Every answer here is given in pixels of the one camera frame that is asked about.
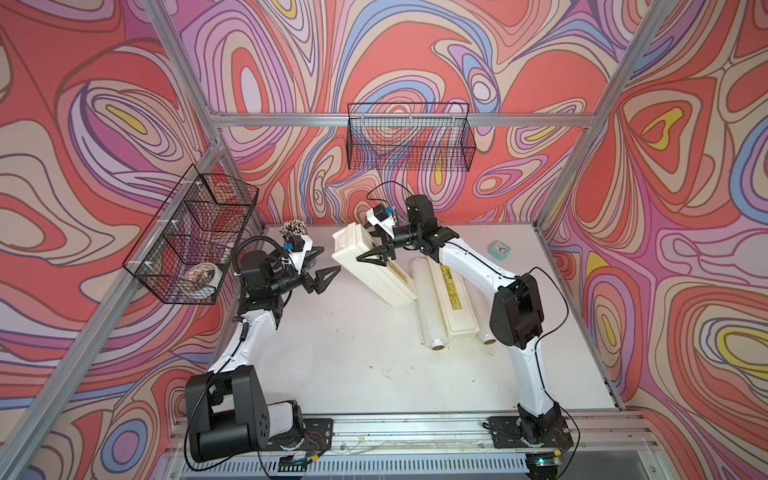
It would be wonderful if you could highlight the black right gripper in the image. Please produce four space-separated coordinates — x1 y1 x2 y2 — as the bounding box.
354 219 421 267

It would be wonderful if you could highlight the cream plastic wrap dispenser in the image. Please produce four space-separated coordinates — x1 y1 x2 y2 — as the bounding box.
332 223 417 307

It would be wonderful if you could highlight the white plastic wrap roll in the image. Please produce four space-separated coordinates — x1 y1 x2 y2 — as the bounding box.
410 258 447 351

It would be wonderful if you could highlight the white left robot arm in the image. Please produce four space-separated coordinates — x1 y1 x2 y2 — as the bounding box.
182 234 340 472

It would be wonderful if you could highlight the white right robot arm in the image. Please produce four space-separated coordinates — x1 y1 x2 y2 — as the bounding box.
357 194 563 446

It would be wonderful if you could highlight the cup of pencils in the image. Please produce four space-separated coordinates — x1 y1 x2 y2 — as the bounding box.
280 220 307 242

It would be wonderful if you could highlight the tape roll in basket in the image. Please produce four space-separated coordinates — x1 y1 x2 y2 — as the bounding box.
181 262 222 299

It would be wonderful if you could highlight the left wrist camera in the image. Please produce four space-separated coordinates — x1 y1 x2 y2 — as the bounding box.
284 234 313 270

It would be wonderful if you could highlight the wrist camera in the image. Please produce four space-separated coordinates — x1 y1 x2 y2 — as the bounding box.
365 204 397 238
284 234 313 270

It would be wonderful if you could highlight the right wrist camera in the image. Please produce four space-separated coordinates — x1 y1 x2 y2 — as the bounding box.
365 204 397 238

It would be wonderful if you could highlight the black wire basket back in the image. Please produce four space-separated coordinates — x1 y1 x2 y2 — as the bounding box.
346 100 477 172

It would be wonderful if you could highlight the black wire basket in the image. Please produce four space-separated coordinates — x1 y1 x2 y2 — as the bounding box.
123 166 259 305
346 100 477 172

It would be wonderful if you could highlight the black wire basket left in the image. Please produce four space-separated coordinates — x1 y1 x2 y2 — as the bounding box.
123 166 259 305

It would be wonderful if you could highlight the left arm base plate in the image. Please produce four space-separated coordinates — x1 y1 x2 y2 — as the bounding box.
265 417 334 453

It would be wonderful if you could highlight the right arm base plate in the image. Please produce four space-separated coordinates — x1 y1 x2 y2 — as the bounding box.
482 416 574 451

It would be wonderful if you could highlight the aluminium front rail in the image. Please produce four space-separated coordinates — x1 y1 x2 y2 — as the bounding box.
151 411 677 479

